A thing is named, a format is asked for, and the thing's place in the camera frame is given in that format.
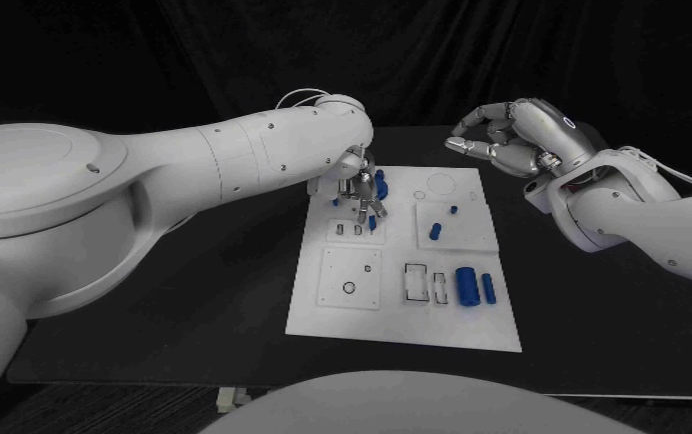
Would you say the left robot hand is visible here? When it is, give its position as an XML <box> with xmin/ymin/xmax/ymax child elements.
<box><xmin>336</xmin><ymin>145</ymin><xmax>389</xmax><ymax>225</ymax></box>

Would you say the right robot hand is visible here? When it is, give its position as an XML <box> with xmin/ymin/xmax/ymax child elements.
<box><xmin>442</xmin><ymin>97</ymin><xmax>602</xmax><ymax>179</ymax></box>

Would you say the white task board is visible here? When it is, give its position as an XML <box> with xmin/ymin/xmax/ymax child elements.
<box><xmin>284</xmin><ymin>165</ymin><xmax>523</xmax><ymax>353</ymax></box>

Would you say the large blue cylinder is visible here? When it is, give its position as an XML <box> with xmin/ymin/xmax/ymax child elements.
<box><xmin>454</xmin><ymin>266</ymin><xmax>483</xmax><ymax>308</ymax></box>

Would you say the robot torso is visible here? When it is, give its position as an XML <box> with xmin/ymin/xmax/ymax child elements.
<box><xmin>197</xmin><ymin>369</ymin><xmax>644</xmax><ymax>434</ymax></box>

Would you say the white cable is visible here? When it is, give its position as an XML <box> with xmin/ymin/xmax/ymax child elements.
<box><xmin>274</xmin><ymin>88</ymin><xmax>331</xmax><ymax>111</ymax></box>
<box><xmin>615</xmin><ymin>145</ymin><xmax>692</xmax><ymax>185</ymax></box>

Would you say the white table leg bracket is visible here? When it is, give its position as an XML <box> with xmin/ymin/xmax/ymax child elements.
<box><xmin>215</xmin><ymin>386</ymin><xmax>254</xmax><ymax>413</ymax></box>

